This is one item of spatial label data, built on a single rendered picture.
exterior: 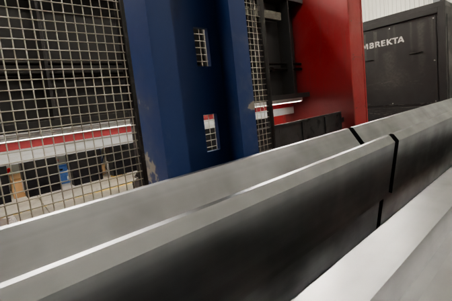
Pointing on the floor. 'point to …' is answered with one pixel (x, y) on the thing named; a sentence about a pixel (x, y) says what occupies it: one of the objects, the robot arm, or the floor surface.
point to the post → (128, 65)
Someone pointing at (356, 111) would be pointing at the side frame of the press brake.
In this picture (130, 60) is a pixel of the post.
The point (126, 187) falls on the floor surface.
